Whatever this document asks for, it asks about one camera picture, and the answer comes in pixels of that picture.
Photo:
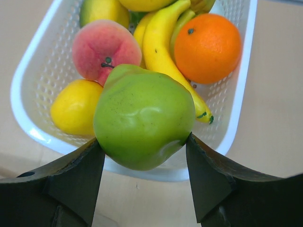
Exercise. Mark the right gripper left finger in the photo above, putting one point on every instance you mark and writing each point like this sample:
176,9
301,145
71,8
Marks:
62,193

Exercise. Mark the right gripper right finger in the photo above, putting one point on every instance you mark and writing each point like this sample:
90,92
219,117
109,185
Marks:
228,194

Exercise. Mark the green pear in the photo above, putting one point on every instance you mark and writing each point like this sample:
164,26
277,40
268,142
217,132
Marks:
142,117

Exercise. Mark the orange fruit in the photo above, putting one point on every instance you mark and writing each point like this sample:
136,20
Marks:
207,48

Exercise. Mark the pink peach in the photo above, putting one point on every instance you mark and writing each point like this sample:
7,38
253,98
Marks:
101,45

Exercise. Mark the yellow lemon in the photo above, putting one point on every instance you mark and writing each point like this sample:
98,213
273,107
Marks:
73,110

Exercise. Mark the white perforated plastic basket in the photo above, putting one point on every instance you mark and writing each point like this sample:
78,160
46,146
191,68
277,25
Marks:
47,68

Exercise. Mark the yellow banana bunch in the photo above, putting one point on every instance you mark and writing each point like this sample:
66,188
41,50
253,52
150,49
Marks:
157,57

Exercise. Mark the green yellow mango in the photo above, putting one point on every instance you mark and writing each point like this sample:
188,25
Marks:
92,10

